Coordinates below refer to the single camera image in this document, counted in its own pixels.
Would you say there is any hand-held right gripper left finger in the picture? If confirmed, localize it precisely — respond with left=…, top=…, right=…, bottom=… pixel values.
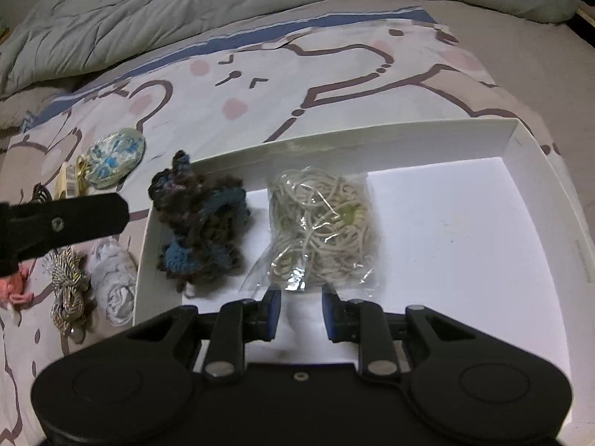
left=125, top=289, right=282, bottom=378

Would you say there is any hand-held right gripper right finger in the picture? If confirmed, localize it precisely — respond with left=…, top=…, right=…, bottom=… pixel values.
left=322, top=287, right=470, bottom=378

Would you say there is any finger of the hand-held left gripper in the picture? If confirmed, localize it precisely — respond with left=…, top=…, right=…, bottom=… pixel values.
left=0, top=192, right=131, bottom=276

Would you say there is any striped twine bundle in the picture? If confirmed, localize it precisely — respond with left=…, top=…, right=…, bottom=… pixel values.
left=49, top=247, right=91, bottom=342

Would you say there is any white crochet piece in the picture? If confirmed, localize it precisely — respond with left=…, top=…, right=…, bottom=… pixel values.
left=89, top=238, right=138, bottom=327

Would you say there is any pink white crochet toy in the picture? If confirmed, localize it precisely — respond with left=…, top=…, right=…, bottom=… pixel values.
left=0, top=260, right=34, bottom=317

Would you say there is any clear bag of beige cord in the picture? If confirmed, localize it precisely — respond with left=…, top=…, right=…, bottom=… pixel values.
left=244, top=165, right=384, bottom=294

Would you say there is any brown blue crochet piece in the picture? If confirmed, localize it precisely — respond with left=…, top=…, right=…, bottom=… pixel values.
left=148, top=150, right=252, bottom=294

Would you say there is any white cardboard box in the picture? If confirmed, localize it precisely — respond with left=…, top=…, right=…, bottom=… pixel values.
left=132, top=118, right=595, bottom=382

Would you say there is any blue floral fabric pouch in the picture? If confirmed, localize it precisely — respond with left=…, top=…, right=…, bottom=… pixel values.
left=86, top=127, right=147, bottom=191

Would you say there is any beige fluffy pillow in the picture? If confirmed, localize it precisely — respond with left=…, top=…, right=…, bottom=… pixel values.
left=0, top=74, right=82, bottom=129

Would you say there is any grey quilted duvet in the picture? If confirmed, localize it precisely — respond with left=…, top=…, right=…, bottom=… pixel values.
left=0, top=0, right=577, bottom=100

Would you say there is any cartoon bear printed blanket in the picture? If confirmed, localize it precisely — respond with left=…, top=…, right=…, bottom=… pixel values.
left=0, top=7, right=563, bottom=446

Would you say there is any gold keychain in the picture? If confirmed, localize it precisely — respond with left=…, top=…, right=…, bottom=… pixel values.
left=75, top=155, right=92, bottom=194

